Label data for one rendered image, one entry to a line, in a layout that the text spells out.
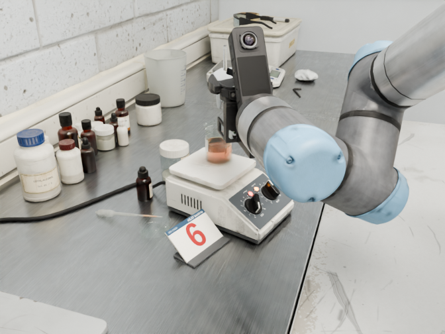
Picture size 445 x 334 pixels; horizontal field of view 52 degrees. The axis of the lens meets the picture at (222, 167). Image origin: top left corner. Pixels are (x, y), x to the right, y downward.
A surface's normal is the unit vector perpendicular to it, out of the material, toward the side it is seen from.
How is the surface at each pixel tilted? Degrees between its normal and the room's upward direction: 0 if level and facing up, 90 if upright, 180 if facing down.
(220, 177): 0
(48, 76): 90
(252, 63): 59
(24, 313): 0
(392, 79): 104
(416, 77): 119
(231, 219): 90
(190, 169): 0
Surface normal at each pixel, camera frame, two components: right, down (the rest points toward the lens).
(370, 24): -0.33, 0.42
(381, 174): 0.49, -0.11
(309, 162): 0.26, 0.43
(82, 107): 0.94, 0.15
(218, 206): -0.57, 0.37
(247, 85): 0.18, -0.09
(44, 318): 0.00, -0.89
